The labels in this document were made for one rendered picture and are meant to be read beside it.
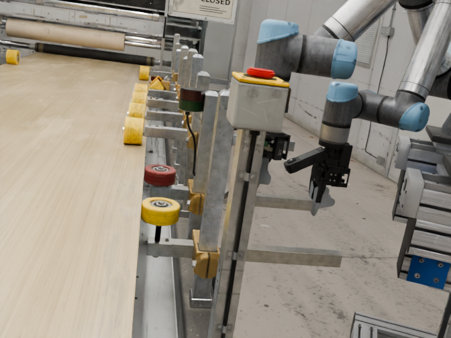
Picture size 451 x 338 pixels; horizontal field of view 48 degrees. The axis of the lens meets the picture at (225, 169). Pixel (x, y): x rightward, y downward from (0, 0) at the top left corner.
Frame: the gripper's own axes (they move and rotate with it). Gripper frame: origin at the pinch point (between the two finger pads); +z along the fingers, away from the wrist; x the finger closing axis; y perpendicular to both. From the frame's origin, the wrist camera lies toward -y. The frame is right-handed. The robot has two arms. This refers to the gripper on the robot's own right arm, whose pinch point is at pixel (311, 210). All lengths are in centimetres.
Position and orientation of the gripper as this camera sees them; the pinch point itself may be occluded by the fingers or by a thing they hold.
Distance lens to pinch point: 141.6
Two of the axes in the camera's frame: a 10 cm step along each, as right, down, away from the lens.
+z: -1.3, 9.5, 2.8
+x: -1.3, -2.9, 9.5
